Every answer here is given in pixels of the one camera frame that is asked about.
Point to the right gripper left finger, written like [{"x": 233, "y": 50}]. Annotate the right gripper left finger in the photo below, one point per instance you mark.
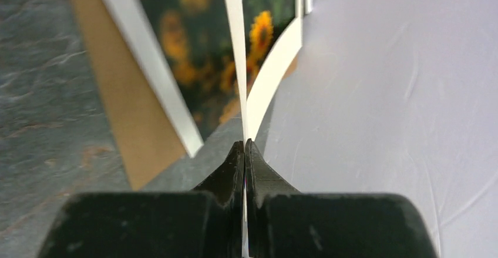
[{"x": 206, "y": 221}]

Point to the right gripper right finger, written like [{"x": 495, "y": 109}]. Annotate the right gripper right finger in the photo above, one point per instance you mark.
[{"x": 284, "y": 222}]

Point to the sunflower photo white border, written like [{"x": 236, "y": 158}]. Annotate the sunflower photo white border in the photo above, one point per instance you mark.
[{"x": 263, "y": 55}]

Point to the brown cardboard backing board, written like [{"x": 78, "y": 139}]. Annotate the brown cardboard backing board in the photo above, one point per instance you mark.
[{"x": 143, "y": 132}]

